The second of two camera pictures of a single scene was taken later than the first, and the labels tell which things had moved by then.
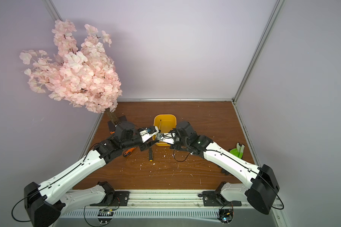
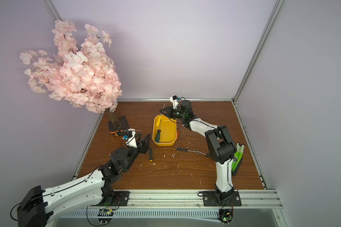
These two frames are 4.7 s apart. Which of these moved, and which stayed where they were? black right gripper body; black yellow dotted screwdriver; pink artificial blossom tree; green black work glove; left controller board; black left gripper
Moved: black left gripper; black right gripper body
Stayed: black yellow dotted screwdriver; left controller board; green black work glove; pink artificial blossom tree
